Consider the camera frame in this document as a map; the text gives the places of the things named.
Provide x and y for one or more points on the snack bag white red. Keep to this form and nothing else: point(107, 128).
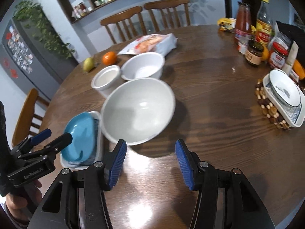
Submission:
point(158, 43)

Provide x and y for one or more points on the large white bowl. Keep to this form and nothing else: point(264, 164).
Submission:
point(138, 111)

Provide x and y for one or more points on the wooden chair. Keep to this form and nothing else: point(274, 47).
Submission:
point(25, 121)
point(124, 24)
point(169, 13)

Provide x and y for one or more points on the small blue rimmed bowl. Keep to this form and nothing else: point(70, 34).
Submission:
point(285, 87)

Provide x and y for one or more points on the blue-patterned square dish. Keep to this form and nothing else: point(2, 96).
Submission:
point(97, 154)

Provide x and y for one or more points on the red lid chili jar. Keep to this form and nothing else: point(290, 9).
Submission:
point(277, 55)

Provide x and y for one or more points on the hanging green vine plant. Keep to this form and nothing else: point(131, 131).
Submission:
point(33, 16)

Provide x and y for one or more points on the yellow snack packet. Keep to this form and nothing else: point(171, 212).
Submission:
point(226, 24)

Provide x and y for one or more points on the grey refrigerator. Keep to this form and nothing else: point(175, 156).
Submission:
point(29, 64)

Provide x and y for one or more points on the yellow cap oil bottle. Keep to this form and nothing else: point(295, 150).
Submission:
point(263, 24)

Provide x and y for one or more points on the person's left hand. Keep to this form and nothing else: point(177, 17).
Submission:
point(16, 204)

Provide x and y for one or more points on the white ceramic ramekin pot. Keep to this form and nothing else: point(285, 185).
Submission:
point(107, 80)

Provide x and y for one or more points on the green pear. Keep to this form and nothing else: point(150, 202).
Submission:
point(88, 64)

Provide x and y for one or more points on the medium white bowl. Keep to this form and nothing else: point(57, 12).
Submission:
point(143, 65)

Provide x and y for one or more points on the patterned dish on trivet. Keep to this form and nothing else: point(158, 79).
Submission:
point(293, 115)

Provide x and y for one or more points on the blue square plate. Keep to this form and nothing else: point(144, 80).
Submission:
point(83, 130)

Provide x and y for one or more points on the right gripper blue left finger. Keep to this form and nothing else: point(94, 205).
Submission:
point(113, 163)

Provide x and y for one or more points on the brown sauce jar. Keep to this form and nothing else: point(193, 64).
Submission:
point(254, 52)

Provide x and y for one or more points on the wooden bead trivet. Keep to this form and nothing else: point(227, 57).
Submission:
point(268, 108)

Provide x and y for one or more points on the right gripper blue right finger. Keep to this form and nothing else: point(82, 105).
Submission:
point(188, 165)

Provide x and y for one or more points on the wooden chair back left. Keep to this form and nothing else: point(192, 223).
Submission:
point(124, 24)

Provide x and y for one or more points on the orange tangerine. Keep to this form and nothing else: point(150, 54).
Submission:
point(109, 58)

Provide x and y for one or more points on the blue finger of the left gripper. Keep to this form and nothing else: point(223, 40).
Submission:
point(58, 144)
point(37, 139)

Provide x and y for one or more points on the wooden chair left side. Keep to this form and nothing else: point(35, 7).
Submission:
point(25, 121)

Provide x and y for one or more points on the wooden chair back right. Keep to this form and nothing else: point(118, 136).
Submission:
point(169, 13)

